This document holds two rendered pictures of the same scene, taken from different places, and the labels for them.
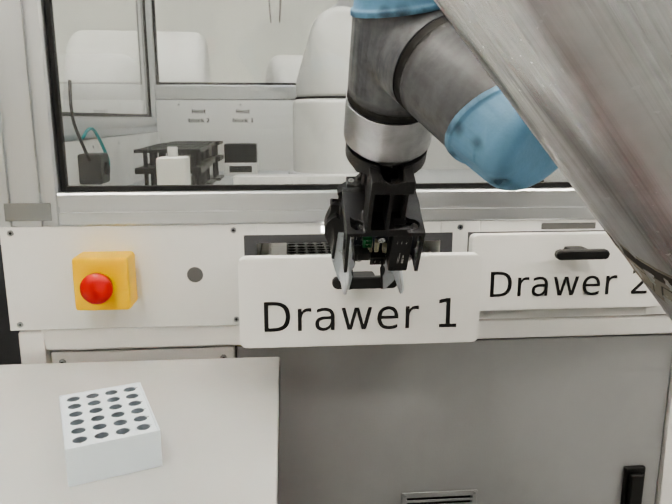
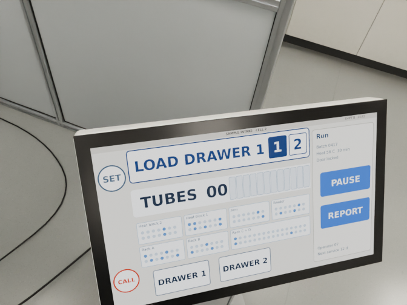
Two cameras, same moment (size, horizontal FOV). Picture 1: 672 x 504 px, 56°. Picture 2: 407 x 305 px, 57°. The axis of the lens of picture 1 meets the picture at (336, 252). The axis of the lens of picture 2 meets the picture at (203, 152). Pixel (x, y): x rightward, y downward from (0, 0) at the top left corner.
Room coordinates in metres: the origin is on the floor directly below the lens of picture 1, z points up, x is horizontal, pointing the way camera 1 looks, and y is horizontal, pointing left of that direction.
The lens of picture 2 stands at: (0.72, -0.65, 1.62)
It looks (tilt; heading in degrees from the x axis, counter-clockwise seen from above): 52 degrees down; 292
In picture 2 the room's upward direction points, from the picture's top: 9 degrees clockwise
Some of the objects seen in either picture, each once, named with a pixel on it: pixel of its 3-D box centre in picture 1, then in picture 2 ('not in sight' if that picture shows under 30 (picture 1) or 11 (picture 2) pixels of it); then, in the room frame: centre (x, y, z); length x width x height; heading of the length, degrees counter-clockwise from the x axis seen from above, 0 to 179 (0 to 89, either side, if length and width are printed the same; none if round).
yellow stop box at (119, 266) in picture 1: (105, 280); not in sight; (0.81, 0.31, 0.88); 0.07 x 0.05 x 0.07; 95
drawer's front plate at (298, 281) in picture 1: (360, 299); not in sight; (0.73, -0.03, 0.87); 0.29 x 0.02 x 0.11; 95
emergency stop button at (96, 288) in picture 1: (97, 287); not in sight; (0.78, 0.31, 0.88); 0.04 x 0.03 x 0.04; 95
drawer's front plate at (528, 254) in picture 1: (567, 270); not in sight; (0.88, -0.33, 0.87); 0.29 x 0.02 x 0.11; 95
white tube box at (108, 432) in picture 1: (108, 429); not in sight; (0.59, 0.23, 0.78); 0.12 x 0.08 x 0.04; 25
